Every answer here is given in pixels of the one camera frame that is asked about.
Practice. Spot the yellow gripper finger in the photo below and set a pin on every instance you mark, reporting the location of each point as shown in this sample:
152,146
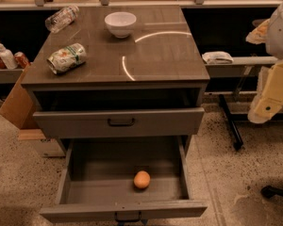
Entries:
259,34
269,98

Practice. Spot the orange fruit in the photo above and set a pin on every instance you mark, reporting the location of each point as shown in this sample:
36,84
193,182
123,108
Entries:
142,179

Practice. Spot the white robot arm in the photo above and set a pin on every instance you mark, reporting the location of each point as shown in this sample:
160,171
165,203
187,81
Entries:
274,40

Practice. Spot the upper grey drawer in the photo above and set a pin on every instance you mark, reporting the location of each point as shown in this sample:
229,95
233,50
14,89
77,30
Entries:
120,123

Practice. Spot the grey drawer cabinet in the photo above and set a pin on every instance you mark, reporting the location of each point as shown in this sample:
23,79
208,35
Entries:
157,67

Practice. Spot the open middle drawer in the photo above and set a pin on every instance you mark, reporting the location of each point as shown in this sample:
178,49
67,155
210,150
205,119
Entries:
97,181

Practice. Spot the folded white cloth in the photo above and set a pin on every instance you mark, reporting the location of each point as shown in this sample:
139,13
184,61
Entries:
217,57

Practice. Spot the black chair base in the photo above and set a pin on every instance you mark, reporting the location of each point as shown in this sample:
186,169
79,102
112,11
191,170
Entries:
270,191

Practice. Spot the white ceramic bowl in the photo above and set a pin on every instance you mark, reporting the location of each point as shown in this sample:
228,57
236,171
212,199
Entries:
120,24

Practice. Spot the green and white can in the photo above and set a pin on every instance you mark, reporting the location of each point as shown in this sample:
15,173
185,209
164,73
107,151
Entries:
67,58

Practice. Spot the clear plastic bottle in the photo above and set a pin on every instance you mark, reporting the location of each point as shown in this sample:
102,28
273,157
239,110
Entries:
61,19

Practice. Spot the white box on floor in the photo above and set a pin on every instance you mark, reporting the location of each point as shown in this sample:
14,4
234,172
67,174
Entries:
45,147

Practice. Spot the red soda can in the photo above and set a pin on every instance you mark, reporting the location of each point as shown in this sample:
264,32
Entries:
21,59

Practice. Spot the cardboard box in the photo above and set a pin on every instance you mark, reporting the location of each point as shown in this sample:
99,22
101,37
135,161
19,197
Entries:
18,108

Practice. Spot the white pump bottle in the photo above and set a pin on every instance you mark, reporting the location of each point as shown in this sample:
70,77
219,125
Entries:
7,57

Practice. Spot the black table leg frame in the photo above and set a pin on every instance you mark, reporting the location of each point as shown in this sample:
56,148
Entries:
232,118

